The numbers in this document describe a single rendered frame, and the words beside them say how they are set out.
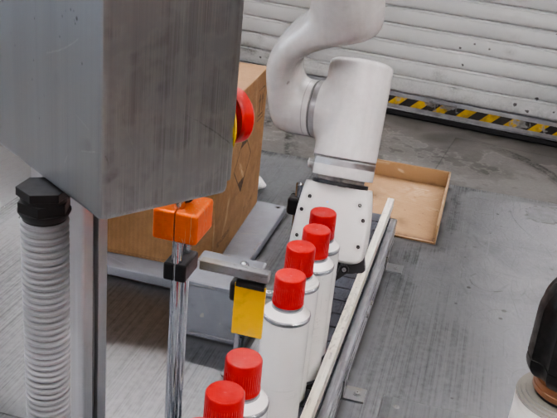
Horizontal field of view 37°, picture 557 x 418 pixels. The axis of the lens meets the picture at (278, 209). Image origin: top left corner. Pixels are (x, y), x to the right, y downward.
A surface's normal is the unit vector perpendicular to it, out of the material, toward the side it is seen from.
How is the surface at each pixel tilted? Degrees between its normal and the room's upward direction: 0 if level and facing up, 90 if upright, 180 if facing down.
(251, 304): 90
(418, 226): 0
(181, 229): 90
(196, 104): 90
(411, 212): 0
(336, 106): 71
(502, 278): 0
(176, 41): 90
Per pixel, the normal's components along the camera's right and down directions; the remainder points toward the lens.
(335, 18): -0.40, 0.69
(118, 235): -0.22, 0.38
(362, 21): 0.36, 0.65
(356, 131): 0.13, 0.11
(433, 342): 0.09, -0.91
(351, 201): -0.11, -0.02
